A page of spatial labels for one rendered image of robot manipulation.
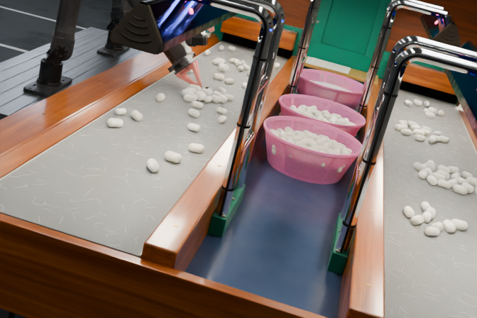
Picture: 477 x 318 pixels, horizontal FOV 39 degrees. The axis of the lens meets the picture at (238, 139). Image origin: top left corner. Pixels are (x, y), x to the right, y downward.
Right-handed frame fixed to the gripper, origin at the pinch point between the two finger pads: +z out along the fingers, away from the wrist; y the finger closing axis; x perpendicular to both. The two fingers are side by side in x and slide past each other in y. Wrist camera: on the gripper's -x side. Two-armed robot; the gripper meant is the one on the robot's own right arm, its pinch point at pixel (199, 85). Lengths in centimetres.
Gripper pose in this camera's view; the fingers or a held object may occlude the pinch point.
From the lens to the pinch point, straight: 199.5
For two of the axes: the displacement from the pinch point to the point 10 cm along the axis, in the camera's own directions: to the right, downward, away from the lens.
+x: -7.9, 5.2, 3.3
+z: 5.8, 8.1, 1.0
